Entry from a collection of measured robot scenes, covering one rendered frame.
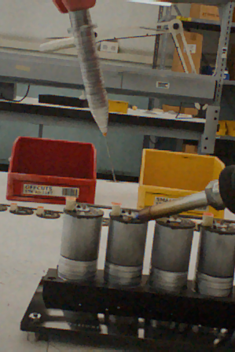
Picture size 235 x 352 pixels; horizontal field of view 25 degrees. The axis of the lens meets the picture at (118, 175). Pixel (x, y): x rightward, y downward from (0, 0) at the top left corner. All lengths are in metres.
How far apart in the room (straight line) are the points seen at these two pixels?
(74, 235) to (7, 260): 0.11
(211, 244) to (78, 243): 0.08
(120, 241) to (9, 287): 0.09
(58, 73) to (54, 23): 2.18
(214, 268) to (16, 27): 4.48
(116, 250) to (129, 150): 4.44
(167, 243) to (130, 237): 0.02
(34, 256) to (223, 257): 0.17
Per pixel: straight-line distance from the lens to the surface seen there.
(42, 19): 4.74
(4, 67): 2.59
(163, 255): 0.32
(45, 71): 2.57
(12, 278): 0.38
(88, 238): 0.32
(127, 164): 4.77
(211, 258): 0.32
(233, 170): 0.26
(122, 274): 0.32
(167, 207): 0.29
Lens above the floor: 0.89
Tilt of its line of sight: 10 degrees down
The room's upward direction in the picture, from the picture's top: 6 degrees clockwise
